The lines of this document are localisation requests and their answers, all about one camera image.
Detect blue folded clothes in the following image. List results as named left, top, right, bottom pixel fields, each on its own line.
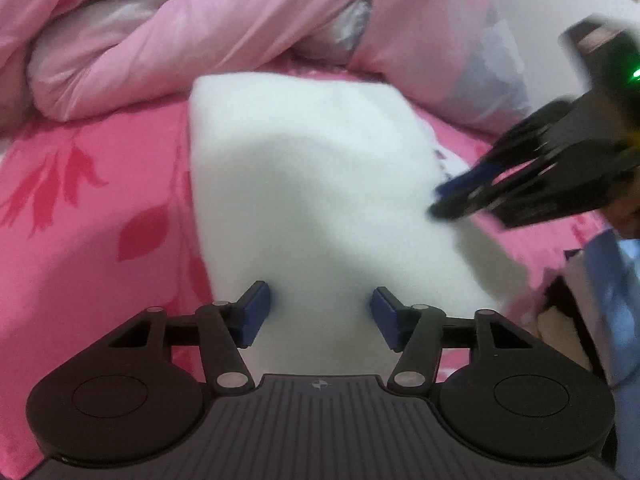
left=565, top=230, right=640, bottom=480

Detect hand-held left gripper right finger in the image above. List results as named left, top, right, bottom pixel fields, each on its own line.
left=370, top=286, right=533, bottom=395

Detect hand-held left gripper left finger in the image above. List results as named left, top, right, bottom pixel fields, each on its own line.
left=107, top=280, right=273, bottom=396

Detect cream deer print sweater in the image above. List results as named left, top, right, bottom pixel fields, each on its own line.
left=187, top=72, right=531, bottom=376

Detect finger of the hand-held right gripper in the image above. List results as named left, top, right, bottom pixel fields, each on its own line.
left=434, top=101, right=576, bottom=199
left=426, top=141, right=629, bottom=229

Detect pink floral bed blanket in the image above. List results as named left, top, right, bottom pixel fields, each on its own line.
left=0, top=55, right=640, bottom=461

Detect pink and grey quilt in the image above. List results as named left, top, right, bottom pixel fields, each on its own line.
left=0, top=0, right=531, bottom=131

